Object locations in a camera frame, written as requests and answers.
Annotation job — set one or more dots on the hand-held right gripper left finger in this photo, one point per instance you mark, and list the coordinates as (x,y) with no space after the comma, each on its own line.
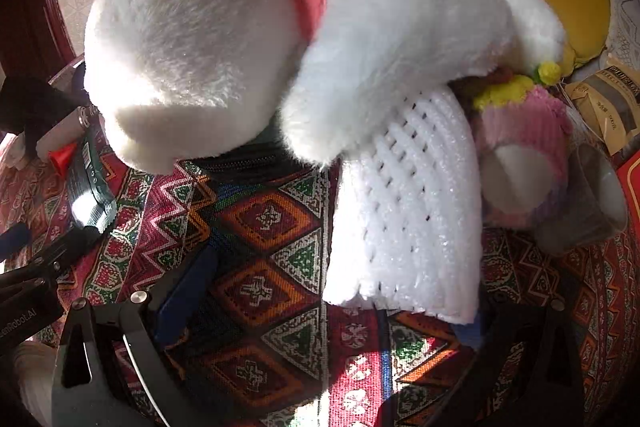
(187,287)

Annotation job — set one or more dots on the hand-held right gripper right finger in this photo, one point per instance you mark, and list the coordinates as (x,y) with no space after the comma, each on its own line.
(515,342)

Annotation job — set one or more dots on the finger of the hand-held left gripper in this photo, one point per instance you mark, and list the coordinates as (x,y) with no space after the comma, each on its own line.
(55,264)
(15,238)

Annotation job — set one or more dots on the white knitted cloth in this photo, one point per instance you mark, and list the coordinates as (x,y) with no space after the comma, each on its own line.
(400,207)

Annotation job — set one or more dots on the dark green packet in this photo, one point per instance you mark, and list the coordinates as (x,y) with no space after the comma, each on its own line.
(90,187)

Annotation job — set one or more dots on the patterned woven blanket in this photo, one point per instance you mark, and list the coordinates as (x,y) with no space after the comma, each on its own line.
(270,257)

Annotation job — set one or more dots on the red cap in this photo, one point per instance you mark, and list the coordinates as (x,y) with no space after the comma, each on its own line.
(62,158)

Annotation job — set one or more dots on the white tube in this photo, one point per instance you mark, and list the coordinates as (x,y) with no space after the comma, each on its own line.
(65,132)

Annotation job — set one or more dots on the black cloth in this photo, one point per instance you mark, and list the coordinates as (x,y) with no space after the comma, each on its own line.
(30,107)

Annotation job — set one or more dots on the black mesh pouch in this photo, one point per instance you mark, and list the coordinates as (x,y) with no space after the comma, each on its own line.
(240,157)

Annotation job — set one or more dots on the grey plastic cup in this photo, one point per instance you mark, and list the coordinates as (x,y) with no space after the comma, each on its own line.
(585,202)

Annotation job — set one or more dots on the red box with yellow letters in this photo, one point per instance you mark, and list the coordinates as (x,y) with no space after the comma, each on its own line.
(631,192)

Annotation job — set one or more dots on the pink knitted toy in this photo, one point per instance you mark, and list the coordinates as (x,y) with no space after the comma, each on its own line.
(530,132)

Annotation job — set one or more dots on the large white plush toy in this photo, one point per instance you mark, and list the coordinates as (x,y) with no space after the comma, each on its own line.
(200,32)

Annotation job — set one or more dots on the brown paper package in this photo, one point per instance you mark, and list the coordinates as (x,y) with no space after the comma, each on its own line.
(615,107)

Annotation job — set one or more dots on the white lace cloth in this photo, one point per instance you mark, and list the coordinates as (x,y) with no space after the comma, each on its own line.
(625,7)

